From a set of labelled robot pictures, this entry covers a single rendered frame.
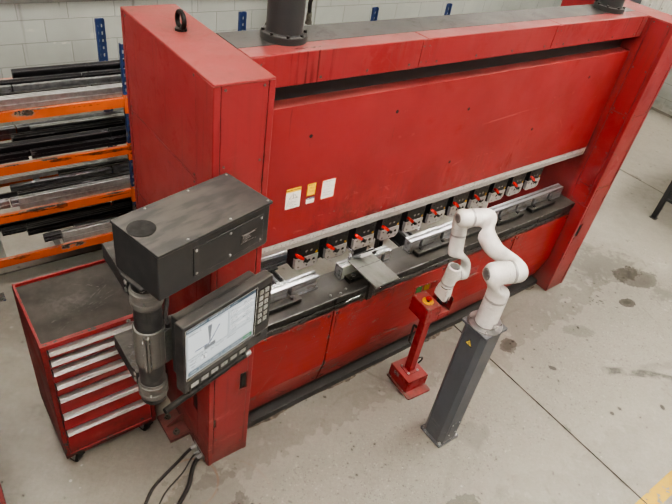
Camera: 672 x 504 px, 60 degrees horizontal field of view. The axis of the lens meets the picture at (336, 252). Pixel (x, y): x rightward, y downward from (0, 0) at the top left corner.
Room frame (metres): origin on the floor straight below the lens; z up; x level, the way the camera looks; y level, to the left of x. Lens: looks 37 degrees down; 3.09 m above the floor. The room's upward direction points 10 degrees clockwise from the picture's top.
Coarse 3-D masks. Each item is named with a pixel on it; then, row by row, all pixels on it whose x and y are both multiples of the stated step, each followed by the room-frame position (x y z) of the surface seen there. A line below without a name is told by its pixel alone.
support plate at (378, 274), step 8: (368, 256) 2.75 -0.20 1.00; (352, 264) 2.65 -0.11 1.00; (360, 264) 2.66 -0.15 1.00; (376, 264) 2.69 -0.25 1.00; (384, 264) 2.71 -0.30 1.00; (360, 272) 2.59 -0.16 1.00; (368, 272) 2.60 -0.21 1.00; (376, 272) 2.62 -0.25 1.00; (384, 272) 2.63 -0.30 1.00; (392, 272) 2.64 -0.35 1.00; (368, 280) 2.54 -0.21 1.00; (376, 280) 2.55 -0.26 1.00; (384, 280) 2.56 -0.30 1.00; (392, 280) 2.57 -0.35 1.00
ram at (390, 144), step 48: (336, 96) 2.50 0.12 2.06; (384, 96) 2.66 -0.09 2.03; (432, 96) 2.90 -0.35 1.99; (480, 96) 3.17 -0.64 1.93; (528, 96) 3.49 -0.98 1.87; (576, 96) 3.87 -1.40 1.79; (288, 144) 2.30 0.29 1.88; (336, 144) 2.49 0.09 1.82; (384, 144) 2.71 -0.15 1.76; (432, 144) 2.97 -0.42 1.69; (480, 144) 3.27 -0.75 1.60; (528, 144) 3.63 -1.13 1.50; (576, 144) 4.07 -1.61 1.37; (336, 192) 2.53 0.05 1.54; (384, 192) 2.77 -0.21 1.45; (432, 192) 3.05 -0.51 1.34; (288, 240) 2.35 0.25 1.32
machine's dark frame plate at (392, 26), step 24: (336, 24) 2.74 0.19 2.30; (360, 24) 2.81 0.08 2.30; (384, 24) 2.88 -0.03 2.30; (408, 24) 2.95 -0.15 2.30; (432, 24) 3.03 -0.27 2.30; (456, 24) 3.11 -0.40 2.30; (480, 24) 3.19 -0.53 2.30; (576, 48) 3.87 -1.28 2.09; (600, 48) 4.08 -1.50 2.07; (408, 72) 2.87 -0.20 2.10; (432, 72) 2.99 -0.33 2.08; (288, 96) 2.39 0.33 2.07
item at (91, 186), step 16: (96, 160) 3.67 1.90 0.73; (112, 160) 3.71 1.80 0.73; (0, 176) 3.25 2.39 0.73; (16, 176) 3.28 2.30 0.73; (32, 176) 3.34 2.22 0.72; (64, 176) 3.38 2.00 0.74; (80, 176) 3.44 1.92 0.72; (96, 176) 3.43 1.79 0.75; (112, 176) 3.47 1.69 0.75; (128, 176) 3.47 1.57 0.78; (16, 192) 3.12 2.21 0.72; (32, 192) 3.12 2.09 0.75; (48, 192) 3.10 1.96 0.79; (64, 192) 3.16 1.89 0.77; (80, 192) 3.23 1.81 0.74; (96, 192) 3.29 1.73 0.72; (0, 208) 2.93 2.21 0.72
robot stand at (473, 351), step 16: (464, 320) 2.35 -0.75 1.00; (464, 336) 2.33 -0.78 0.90; (480, 336) 2.25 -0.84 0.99; (496, 336) 2.30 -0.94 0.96; (464, 352) 2.30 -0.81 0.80; (480, 352) 2.26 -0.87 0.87; (448, 368) 2.35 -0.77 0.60; (464, 368) 2.27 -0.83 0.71; (480, 368) 2.29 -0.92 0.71; (448, 384) 2.31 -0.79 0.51; (464, 384) 2.26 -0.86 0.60; (448, 400) 2.28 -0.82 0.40; (464, 400) 2.28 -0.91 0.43; (432, 416) 2.33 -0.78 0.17; (448, 416) 2.26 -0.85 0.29; (432, 432) 2.30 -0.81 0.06; (448, 432) 2.27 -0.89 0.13
